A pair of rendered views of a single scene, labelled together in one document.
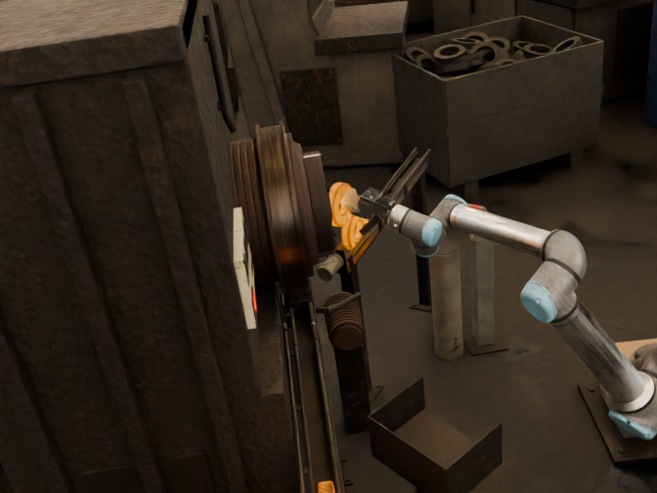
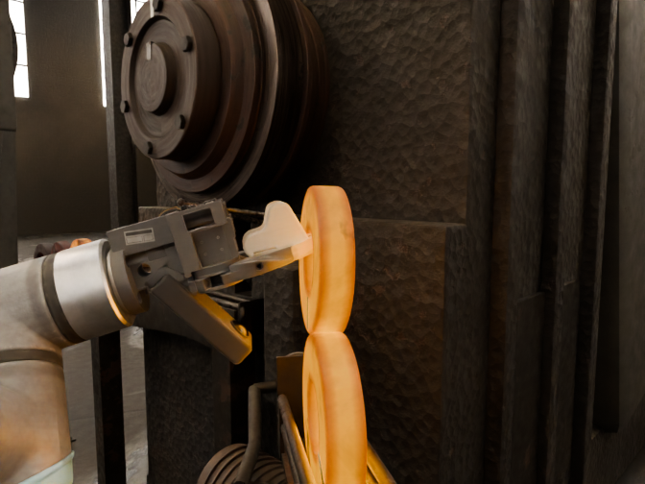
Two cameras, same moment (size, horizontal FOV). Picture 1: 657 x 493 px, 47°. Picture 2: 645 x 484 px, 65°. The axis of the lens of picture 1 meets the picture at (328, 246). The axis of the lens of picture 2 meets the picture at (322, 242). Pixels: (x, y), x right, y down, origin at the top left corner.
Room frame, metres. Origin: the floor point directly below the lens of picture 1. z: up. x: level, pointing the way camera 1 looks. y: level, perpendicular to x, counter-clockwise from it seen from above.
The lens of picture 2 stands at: (2.76, -0.42, 0.93)
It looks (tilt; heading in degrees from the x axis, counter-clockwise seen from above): 6 degrees down; 137
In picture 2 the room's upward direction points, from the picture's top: straight up
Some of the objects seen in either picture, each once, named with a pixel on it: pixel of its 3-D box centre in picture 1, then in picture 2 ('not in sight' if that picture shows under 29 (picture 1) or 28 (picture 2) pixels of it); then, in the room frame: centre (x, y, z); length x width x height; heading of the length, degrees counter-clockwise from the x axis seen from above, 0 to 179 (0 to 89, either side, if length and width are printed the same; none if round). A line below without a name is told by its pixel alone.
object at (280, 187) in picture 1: (284, 207); (211, 87); (1.88, 0.10, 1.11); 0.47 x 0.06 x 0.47; 2
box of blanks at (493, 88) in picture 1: (488, 102); not in sight; (4.38, -1.09, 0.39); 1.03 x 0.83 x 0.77; 107
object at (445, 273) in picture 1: (446, 300); not in sight; (2.54, -0.45, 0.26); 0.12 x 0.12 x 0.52
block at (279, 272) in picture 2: (296, 292); (300, 331); (2.11, 0.13, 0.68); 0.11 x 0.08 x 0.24; 92
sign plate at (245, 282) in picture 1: (244, 265); not in sight; (1.54, 0.20, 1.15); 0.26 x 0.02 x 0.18; 2
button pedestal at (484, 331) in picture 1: (481, 280); not in sight; (2.59, -0.60, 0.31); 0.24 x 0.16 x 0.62; 2
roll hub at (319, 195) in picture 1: (320, 201); (164, 80); (1.88, 0.01, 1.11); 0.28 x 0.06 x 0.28; 2
